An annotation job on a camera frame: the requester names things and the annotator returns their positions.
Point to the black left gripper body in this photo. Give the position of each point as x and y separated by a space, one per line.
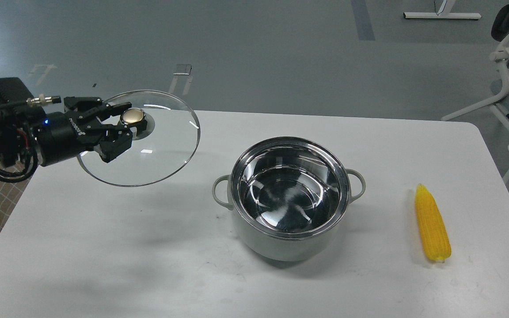
63 136

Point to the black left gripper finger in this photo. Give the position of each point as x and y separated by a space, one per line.
109 129
108 110

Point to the glass pot lid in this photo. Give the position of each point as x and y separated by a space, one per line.
157 152

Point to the yellow corn cob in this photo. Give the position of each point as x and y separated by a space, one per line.
432 230

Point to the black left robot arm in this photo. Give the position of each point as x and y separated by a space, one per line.
19 150

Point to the grey steel cooking pot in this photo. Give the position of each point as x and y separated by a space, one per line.
287 195

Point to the white desk foot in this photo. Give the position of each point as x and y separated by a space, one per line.
443 12

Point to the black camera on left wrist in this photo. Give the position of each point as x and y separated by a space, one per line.
16 99

